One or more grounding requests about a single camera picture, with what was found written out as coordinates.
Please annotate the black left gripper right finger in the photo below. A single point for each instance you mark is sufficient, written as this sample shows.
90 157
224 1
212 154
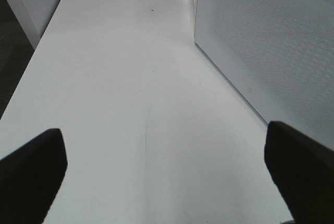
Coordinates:
302 170

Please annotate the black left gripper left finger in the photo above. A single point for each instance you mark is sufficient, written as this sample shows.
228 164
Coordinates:
31 177

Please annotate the white microwave door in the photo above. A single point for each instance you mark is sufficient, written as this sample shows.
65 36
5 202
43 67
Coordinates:
278 54

